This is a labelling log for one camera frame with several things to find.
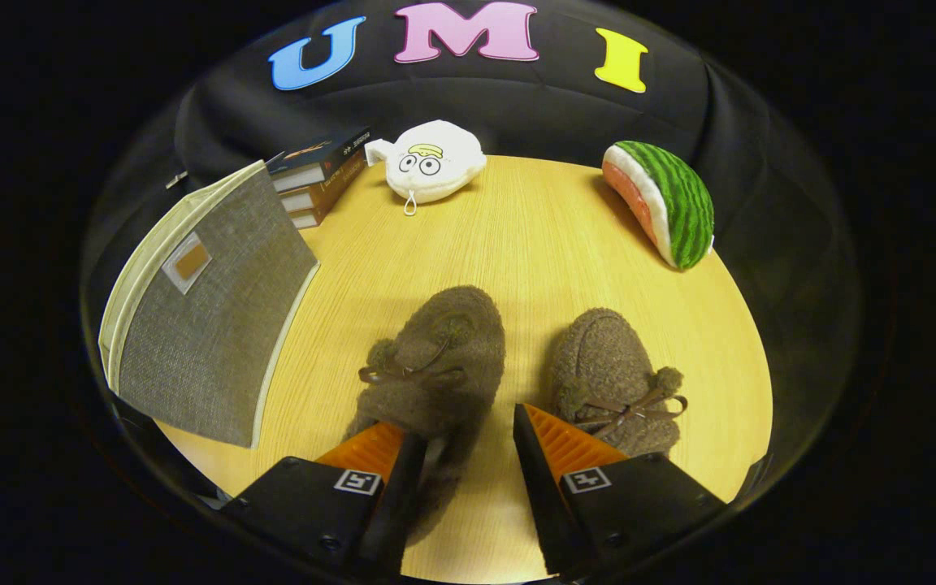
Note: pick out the white plush toy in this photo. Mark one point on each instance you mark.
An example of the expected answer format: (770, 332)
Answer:
(435, 166)

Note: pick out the watermelon slice plush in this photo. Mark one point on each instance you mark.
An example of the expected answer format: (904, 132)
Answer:
(675, 199)

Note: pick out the white clip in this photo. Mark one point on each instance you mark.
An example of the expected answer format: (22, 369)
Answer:
(177, 179)

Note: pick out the brown fuzzy shoe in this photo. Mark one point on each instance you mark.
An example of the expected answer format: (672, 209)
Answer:
(606, 366)
(444, 357)

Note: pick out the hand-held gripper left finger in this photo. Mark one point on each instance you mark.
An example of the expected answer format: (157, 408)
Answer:
(399, 504)

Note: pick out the grey fabric storage box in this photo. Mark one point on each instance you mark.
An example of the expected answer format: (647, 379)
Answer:
(208, 325)

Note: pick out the white-bordered book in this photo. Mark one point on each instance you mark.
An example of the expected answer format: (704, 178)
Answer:
(318, 153)

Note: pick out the brown book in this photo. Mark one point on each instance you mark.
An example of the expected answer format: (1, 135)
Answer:
(318, 215)

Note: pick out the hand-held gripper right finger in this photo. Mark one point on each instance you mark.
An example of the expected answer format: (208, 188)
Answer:
(537, 496)

